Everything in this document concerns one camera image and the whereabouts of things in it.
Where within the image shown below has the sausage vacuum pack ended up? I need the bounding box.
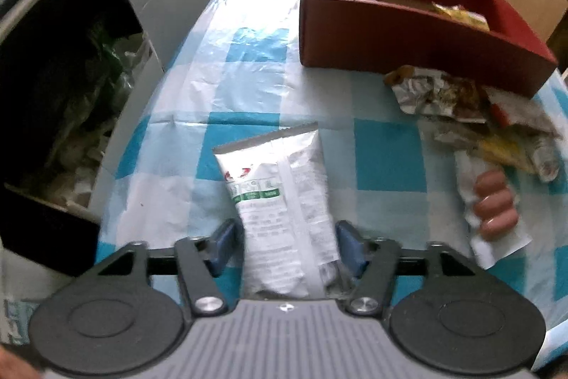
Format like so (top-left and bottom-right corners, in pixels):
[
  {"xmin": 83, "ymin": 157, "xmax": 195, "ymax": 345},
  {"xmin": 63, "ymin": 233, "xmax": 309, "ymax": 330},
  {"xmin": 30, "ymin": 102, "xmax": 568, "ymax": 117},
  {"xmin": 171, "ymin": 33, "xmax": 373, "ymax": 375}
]
[{"xmin": 454, "ymin": 151, "xmax": 531, "ymax": 269}]

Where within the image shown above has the thin yellow snack stick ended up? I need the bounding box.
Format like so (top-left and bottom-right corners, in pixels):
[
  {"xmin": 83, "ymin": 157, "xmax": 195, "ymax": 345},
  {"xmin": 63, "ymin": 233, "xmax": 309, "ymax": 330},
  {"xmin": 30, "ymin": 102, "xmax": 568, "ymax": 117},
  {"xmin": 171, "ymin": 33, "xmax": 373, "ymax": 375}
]
[{"xmin": 432, "ymin": 130, "xmax": 540, "ymax": 176}]

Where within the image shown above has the brown snack packet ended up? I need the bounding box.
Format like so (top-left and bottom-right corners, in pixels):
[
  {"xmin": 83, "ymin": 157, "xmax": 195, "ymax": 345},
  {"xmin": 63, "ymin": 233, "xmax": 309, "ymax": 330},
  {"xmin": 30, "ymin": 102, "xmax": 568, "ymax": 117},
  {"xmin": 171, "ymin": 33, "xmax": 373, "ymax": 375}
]
[{"xmin": 383, "ymin": 65, "xmax": 486, "ymax": 123}]

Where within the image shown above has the yellow red snack bag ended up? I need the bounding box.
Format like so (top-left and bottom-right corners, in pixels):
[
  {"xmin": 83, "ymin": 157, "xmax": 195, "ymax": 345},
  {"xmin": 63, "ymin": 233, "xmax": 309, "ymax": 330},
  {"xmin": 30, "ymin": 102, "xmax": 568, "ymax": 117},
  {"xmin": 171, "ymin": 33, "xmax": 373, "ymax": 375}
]
[{"xmin": 433, "ymin": 3, "xmax": 490, "ymax": 32}]

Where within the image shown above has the silver foil snack bag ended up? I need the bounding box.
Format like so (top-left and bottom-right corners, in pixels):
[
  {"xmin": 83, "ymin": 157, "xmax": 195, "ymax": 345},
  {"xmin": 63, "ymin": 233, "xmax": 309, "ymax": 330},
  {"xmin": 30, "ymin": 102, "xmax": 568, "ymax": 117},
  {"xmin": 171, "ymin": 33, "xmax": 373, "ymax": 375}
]
[{"xmin": 482, "ymin": 87, "xmax": 560, "ymax": 139}]

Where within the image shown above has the blue checkered tablecloth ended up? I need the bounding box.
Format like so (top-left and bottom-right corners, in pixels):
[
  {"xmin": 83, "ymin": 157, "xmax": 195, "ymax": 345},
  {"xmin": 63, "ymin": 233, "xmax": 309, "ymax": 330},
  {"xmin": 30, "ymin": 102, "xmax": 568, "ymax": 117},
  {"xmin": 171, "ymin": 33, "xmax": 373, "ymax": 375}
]
[{"xmin": 94, "ymin": 0, "xmax": 568, "ymax": 370}]

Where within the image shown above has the grey curved side table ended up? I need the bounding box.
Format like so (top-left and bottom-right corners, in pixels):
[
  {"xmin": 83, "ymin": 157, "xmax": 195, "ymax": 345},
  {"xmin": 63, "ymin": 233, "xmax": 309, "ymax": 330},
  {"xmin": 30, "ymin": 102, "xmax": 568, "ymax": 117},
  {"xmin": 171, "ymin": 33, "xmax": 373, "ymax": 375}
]
[{"xmin": 1, "ymin": 0, "xmax": 209, "ymax": 232}]

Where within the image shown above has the red cardboard box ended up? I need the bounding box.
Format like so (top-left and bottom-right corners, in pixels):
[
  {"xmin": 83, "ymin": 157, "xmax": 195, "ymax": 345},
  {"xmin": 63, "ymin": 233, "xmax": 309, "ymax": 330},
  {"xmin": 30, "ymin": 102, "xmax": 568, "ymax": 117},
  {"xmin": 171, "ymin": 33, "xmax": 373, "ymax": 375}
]
[{"xmin": 299, "ymin": 0, "xmax": 557, "ymax": 97}]

